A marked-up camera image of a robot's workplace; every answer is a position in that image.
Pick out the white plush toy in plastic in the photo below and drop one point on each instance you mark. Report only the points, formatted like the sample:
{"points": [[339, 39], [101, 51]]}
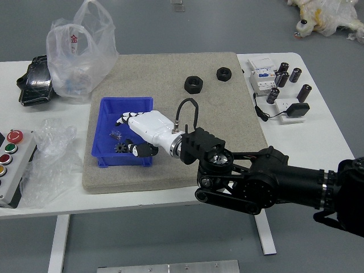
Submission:
{"points": [[330, 17]]}

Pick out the green push button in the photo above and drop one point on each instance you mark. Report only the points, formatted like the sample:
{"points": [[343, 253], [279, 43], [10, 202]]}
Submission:
{"points": [[9, 148]]}

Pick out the silver metal plate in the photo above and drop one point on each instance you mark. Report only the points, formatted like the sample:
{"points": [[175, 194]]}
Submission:
{"points": [[167, 267]]}

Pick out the big black hex nut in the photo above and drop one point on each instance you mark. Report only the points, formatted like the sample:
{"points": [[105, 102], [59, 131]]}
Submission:
{"points": [[194, 84]]}

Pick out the black power adapter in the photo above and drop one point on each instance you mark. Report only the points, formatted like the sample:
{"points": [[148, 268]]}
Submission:
{"points": [[297, 109]]}

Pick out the white power socket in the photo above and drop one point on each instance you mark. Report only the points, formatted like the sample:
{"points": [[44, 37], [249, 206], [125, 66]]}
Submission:
{"points": [[281, 105]]}

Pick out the small black gear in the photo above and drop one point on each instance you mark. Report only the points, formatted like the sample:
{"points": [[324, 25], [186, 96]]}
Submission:
{"points": [[120, 148]]}

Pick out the white table leg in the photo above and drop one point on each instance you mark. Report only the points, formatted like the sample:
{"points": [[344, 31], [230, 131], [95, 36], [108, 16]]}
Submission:
{"points": [[266, 233], [58, 244]]}

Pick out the metal floor socket cover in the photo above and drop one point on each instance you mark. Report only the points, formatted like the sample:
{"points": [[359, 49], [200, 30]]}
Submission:
{"points": [[177, 5]]}

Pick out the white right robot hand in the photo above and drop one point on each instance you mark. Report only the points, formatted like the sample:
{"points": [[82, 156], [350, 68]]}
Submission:
{"points": [[150, 128]]}

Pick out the black plastic tray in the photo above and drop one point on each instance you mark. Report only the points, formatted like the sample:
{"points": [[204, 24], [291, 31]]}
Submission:
{"points": [[34, 85]]}

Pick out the red emergency stop button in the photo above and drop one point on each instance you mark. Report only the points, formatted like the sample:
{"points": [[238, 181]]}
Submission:
{"points": [[14, 136]]}

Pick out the grey control button box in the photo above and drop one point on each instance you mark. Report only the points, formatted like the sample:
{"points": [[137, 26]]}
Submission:
{"points": [[17, 179]]}

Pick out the red push button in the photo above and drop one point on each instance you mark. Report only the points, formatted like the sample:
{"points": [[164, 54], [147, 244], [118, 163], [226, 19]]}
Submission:
{"points": [[5, 159]]}

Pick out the grey-brown foam mat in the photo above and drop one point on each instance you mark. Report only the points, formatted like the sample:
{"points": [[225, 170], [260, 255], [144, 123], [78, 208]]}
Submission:
{"points": [[170, 71]]}

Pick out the yellow push button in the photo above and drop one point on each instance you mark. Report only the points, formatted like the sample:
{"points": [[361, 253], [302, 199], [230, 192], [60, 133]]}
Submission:
{"points": [[2, 170]]}

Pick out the small black hex nut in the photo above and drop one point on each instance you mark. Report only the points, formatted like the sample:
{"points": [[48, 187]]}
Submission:
{"points": [[224, 74]]}

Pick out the black cylindrical capacitor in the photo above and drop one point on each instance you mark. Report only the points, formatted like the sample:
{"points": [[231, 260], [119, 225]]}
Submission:
{"points": [[283, 68], [283, 80], [273, 95], [304, 93], [277, 78], [295, 75]]}

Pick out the white circuit breaker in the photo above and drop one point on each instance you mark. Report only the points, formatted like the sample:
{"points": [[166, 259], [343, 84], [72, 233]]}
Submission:
{"points": [[261, 74]]}

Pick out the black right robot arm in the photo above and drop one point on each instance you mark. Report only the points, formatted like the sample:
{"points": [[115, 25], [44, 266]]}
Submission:
{"points": [[270, 179]]}

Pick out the blue plastic box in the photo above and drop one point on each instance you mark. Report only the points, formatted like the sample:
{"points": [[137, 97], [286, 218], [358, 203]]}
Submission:
{"points": [[106, 125]]}

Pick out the white translucent plastic bag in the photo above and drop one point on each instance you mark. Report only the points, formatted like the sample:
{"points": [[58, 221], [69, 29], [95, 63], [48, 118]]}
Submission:
{"points": [[85, 57]]}

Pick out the clear bubble wrap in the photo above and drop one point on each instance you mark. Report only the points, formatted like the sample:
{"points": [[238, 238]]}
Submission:
{"points": [[48, 159]]}

